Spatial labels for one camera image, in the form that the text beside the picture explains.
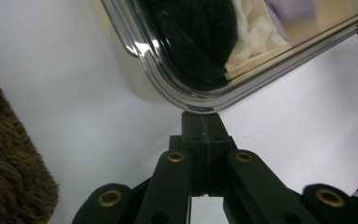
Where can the white sock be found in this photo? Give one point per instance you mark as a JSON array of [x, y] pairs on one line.
[[254, 34]]

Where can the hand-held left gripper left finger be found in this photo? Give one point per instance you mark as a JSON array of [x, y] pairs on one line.
[[195, 146]]

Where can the clear plastic box lid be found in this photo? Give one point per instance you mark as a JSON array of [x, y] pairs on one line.
[[155, 71]]

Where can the black sock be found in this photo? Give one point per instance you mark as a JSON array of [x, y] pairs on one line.
[[195, 40]]

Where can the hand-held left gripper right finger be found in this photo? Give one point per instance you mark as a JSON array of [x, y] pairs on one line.
[[219, 146]]

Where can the lilac sock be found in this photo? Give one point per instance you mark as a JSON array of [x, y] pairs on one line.
[[292, 7]]

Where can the brown wicker basket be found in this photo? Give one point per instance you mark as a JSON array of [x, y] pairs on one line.
[[9, 161]]

